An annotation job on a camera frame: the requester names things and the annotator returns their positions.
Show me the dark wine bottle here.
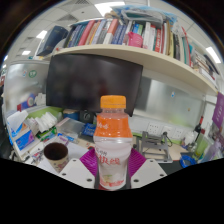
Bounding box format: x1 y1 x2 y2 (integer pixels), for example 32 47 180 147
194 115 205 141

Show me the white paper sheet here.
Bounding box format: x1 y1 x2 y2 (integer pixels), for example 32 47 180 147
33 141 89 174

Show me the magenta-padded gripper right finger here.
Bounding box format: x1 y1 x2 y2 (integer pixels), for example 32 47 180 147
128 147 169 190

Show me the pile of white tissues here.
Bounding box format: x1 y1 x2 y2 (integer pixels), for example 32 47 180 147
27 111 58 134

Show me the white wall socket row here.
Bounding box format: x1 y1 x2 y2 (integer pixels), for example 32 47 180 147
146 121 186 139

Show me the grey metal laptop stand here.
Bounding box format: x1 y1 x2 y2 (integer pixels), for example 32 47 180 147
134 130 174 164

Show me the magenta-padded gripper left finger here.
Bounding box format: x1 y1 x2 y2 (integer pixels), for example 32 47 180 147
59 147 100 190

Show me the blue tissue box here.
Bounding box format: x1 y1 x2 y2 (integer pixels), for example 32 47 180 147
5 109 36 153

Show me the patterned paper cup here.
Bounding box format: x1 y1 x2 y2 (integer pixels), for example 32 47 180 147
43 142 70 174

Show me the orange-capped drink bottle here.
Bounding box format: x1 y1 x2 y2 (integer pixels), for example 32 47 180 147
93 95 134 191

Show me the purple hanging banner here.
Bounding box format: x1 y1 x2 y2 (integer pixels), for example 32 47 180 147
211 91 224 129

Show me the small blue device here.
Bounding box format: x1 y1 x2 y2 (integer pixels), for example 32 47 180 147
81 122 98 138

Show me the clear plastic box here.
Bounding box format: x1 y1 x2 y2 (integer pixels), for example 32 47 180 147
54 117 86 139

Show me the black computer monitor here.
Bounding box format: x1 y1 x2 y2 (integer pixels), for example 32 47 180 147
45 53 144 118

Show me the coiled blue cable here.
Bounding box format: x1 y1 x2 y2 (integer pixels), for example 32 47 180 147
179 153 198 168

